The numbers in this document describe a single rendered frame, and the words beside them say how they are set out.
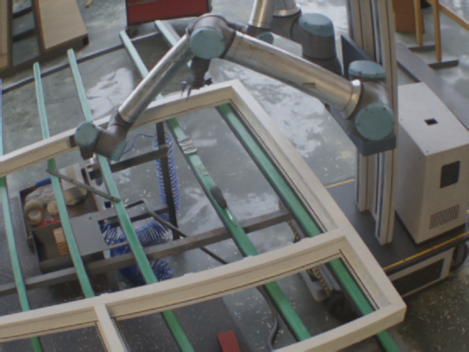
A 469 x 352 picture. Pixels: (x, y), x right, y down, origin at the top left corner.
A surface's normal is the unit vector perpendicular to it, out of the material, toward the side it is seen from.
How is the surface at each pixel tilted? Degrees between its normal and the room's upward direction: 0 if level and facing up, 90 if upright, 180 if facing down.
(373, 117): 92
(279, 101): 0
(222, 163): 0
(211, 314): 0
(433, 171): 90
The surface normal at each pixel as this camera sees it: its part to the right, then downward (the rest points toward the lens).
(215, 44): -0.18, 0.55
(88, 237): -0.07, -0.79
